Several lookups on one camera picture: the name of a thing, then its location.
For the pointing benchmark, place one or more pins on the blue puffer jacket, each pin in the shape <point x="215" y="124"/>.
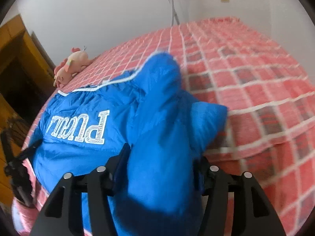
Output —
<point x="167" y="129"/>

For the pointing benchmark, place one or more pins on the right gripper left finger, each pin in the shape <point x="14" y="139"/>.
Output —
<point x="84" y="199"/>

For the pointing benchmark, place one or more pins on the black chair by door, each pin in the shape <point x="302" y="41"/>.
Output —
<point x="18" y="129"/>

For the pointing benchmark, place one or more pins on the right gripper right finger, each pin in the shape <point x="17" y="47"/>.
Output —
<point x="253" y="214"/>

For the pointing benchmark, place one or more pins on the pink plush unicorn toy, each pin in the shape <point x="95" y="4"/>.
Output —
<point x="77" y="61"/>

